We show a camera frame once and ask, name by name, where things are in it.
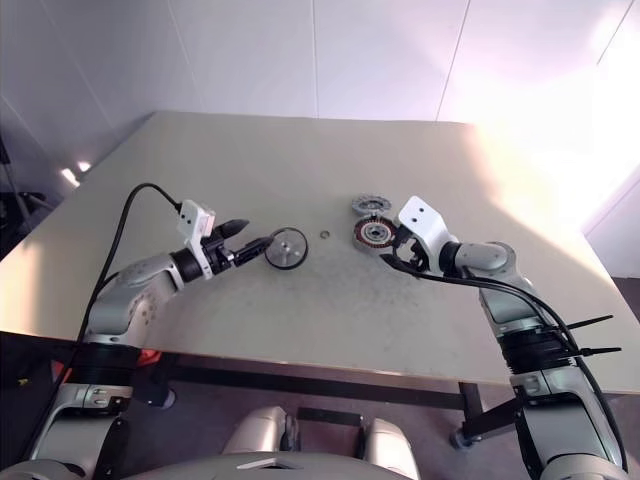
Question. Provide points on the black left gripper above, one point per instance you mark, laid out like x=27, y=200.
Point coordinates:
x=220, y=255

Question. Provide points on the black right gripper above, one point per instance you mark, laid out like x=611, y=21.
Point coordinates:
x=409, y=252

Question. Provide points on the round black silver disc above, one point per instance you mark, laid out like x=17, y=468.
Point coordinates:
x=295, y=250

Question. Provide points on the grey toothed gear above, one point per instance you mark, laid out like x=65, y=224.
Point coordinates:
x=361, y=204

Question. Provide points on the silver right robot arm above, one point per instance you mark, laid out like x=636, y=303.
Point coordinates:
x=495, y=257

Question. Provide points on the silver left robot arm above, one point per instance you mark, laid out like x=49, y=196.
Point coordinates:
x=125, y=295

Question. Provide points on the orange object under table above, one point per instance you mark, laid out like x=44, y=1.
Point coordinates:
x=149, y=356

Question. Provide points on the silver left robot thigh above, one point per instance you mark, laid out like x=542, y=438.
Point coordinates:
x=260, y=430

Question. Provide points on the silver robot thigh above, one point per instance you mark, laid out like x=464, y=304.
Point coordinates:
x=260, y=430
x=390, y=442

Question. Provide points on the silver right robot thigh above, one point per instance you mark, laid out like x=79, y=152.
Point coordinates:
x=390, y=442

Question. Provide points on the grey table caster wheel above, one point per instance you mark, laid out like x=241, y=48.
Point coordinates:
x=462, y=440

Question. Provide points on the dark equipment stand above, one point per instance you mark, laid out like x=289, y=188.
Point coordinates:
x=10, y=200

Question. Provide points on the grey robot torso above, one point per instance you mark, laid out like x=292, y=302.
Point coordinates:
x=300, y=470

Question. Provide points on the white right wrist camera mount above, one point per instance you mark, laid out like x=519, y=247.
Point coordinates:
x=422, y=215

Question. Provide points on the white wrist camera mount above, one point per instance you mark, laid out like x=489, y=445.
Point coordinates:
x=195, y=220
x=422, y=215

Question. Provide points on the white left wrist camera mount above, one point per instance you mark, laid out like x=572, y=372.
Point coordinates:
x=195, y=220

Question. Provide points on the black metal table frame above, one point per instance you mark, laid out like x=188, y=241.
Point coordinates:
x=300, y=382

